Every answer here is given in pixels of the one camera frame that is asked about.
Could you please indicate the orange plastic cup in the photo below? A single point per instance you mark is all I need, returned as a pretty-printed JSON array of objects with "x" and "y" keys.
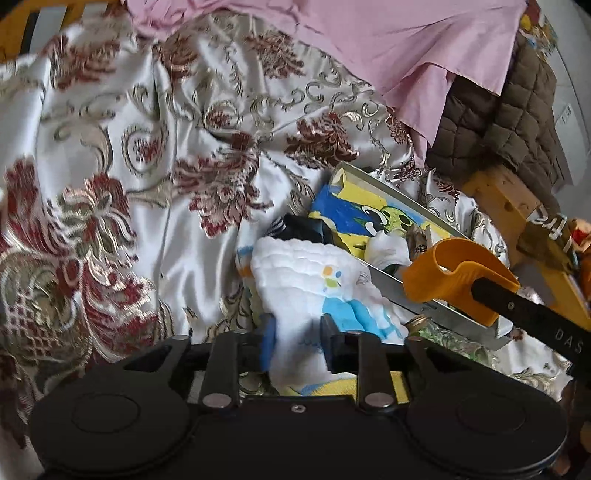
[{"x": 447, "y": 271}]

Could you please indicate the white printed baby cloth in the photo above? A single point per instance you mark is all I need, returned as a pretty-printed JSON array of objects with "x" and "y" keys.
[{"x": 318, "y": 304}]

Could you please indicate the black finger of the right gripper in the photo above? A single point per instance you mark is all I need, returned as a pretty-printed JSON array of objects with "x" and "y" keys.
[{"x": 555, "y": 331}]

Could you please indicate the floral satin bedspread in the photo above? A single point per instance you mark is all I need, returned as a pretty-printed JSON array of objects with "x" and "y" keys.
[{"x": 138, "y": 180}]

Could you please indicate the burlap drawstring pouch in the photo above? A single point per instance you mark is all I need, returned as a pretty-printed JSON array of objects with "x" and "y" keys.
[{"x": 419, "y": 240}]

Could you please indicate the striped colourful cloth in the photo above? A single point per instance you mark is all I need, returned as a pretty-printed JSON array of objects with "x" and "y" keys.
[{"x": 332, "y": 385}]

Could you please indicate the pink bed sheet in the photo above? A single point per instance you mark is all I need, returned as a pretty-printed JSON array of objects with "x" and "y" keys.
[{"x": 410, "y": 51}]

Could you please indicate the dark blue cloth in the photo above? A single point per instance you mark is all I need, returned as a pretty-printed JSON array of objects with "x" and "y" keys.
[{"x": 301, "y": 228}]

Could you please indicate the colourful clothes pile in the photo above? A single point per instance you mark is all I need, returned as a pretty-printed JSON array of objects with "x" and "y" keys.
[{"x": 562, "y": 244}]

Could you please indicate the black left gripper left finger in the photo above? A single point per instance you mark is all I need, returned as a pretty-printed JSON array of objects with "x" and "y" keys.
[{"x": 267, "y": 335}]

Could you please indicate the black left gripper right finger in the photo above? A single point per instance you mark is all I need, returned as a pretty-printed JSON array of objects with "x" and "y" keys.
[{"x": 328, "y": 331}]

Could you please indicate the brown quilted blanket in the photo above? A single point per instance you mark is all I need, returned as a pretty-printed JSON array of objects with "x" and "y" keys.
[{"x": 516, "y": 128}]

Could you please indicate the cartoon wall poster right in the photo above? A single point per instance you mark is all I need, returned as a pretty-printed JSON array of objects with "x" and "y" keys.
[{"x": 535, "y": 26}]

